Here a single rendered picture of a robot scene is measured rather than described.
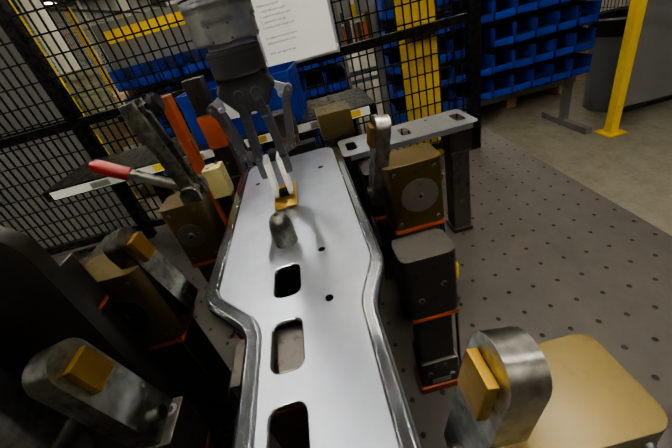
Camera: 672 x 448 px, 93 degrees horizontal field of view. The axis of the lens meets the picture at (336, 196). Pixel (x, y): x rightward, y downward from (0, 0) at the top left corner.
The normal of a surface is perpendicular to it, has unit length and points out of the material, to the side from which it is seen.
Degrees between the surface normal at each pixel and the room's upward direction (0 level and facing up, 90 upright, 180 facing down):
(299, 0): 90
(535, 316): 0
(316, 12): 90
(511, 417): 90
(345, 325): 0
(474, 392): 78
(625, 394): 0
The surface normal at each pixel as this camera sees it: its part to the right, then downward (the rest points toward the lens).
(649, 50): 0.11, 0.49
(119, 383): 0.90, -0.43
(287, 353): -0.22, -0.84
